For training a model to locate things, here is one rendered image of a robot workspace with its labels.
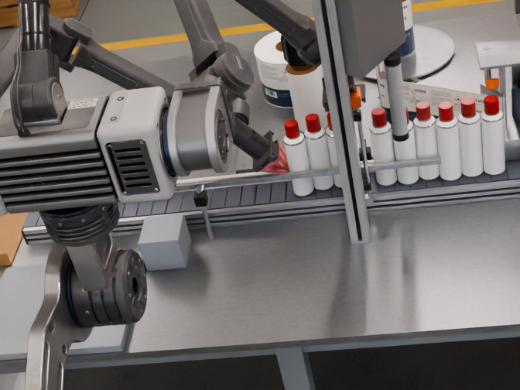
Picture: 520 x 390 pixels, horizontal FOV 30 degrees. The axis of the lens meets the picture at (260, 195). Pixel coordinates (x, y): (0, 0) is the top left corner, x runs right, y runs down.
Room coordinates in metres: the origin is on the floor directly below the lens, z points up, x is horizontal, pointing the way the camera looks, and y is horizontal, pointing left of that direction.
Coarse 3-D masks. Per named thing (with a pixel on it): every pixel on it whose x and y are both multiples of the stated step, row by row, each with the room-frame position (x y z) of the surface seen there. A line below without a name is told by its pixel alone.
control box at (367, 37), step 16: (336, 0) 1.74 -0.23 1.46; (352, 0) 1.71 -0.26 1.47; (368, 0) 1.75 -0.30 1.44; (384, 0) 1.78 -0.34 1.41; (400, 0) 1.82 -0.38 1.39; (352, 16) 1.71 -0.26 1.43; (368, 16) 1.74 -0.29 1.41; (384, 16) 1.78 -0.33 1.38; (400, 16) 1.82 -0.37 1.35; (352, 32) 1.72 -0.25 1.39; (368, 32) 1.74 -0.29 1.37; (384, 32) 1.77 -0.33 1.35; (400, 32) 1.81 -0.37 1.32; (352, 48) 1.72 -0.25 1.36; (368, 48) 1.73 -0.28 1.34; (384, 48) 1.77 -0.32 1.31; (352, 64) 1.73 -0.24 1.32; (368, 64) 1.73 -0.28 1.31
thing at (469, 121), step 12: (468, 108) 1.83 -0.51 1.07; (468, 120) 1.83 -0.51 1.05; (480, 120) 1.83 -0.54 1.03; (468, 132) 1.82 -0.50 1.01; (480, 132) 1.83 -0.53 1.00; (468, 144) 1.82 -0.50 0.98; (480, 144) 1.83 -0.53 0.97; (468, 156) 1.82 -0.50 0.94; (480, 156) 1.82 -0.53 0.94; (468, 168) 1.82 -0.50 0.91; (480, 168) 1.82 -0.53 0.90
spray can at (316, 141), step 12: (312, 120) 1.91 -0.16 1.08; (312, 132) 1.91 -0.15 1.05; (324, 132) 1.92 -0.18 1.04; (312, 144) 1.90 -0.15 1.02; (324, 144) 1.91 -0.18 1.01; (312, 156) 1.91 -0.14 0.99; (324, 156) 1.90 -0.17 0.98; (312, 168) 1.91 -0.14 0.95; (324, 168) 1.90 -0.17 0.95; (324, 180) 1.90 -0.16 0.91
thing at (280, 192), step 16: (512, 160) 1.85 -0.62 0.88; (464, 176) 1.83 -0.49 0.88; (480, 176) 1.82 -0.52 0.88; (496, 176) 1.81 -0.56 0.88; (512, 176) 1.79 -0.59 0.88; (192, 192) 2.02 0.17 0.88; (208, 192) 2.01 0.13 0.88; (224, 192) 1.99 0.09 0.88; (240, 192) 1.98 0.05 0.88; (256, 192) 1.97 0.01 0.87; (272, 192) 1.95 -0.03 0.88; (288, 192) 1.93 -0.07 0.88; (320, 192) 1.90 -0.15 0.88; (336, 192) 1.89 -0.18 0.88; (384, 192) 1.85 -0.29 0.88; (128, 208) 2.02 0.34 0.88; (144, 208) 2.00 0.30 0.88; (160, 208) 1.99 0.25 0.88; (176, 208) 1.97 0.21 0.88; (192, 208) 1.96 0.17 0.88; (208, 208) 1.94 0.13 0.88; (32, 224) 2.04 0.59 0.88
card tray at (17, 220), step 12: (0, 216) 2.18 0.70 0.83; (12, 216) 2.17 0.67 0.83; (24, 216) 2.15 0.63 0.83; (0, 228) 2.12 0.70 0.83; (12, 228) 2.11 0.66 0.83; (0, 240) 2.07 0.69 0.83; (12, 240) 2.06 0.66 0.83; (0, 252) 2.02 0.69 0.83; (12, 252) 2.01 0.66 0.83; (0, 264) 1.97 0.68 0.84
